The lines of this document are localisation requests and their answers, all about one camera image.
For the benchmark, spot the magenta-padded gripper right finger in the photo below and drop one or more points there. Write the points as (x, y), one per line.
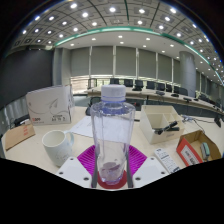
(150, 170)

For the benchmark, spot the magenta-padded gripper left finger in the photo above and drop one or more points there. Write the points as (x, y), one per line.
(73, 170)

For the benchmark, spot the clear plastic water bottle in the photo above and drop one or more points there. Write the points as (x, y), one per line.
(112, 133)

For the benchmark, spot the white remote control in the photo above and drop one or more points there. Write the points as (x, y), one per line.
(166, 160)

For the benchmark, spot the white ceramic mug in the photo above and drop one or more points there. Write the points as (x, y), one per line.
(56, 146)

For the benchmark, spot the flat round red coaster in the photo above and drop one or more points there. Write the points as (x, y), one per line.
(111, 186)

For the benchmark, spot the cream open organizer box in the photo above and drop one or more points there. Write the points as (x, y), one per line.
(150, 128)

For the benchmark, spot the white printed paper sheet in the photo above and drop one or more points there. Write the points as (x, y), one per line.
(83, 128)

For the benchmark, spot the black marker in organizer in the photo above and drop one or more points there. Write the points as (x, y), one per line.
(166, 127)

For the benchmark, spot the grey-green board eraser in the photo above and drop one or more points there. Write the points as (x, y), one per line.
(205, 151)

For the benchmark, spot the flat brown cardboard piece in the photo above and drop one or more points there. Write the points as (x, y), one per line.
(16, 136)

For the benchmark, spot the white printed carton box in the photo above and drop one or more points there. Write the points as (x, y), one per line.
(50, 105)

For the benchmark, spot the long curved conference desk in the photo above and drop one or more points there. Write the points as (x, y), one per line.
(150, 95)

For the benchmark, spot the group of ceiling lights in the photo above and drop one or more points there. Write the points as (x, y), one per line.
(113, 9)

